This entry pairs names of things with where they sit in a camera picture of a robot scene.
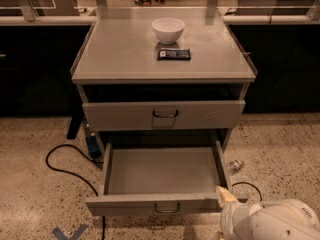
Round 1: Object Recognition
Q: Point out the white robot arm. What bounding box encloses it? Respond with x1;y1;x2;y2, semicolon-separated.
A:
216;186;320;240

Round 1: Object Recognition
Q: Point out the grey drawer cabinet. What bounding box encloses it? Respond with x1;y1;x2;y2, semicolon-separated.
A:
72;7;256;144

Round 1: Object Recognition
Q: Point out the dark blue snack bar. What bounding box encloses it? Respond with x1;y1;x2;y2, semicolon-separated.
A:
157;48;191;61

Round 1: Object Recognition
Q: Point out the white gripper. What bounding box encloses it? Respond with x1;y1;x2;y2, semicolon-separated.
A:
213;186;263;240

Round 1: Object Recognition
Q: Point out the grey drawer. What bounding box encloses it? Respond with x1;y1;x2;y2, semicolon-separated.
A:
83;100;245;131
86;142;232;216

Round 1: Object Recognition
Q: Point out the grey top drawer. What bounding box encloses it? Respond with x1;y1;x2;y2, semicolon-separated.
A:
83;100;245;131

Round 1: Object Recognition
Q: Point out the black right floor cable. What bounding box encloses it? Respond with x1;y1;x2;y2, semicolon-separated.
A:
232;181;263;202

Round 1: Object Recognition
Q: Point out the blue power adapter box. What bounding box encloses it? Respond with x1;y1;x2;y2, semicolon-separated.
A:
86;136;101;159

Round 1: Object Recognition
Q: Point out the black left floor cable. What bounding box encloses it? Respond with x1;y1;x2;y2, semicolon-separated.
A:
45;143;107;240

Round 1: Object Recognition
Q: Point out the black floor cable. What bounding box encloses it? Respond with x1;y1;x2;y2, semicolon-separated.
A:
45;143;107;240
232;181;263;202

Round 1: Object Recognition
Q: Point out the white ceramic bowl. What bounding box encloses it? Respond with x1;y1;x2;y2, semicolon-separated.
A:
151;18;185;44

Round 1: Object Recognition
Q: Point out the long white counter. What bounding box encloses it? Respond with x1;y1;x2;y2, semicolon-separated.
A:
0;15;320;26

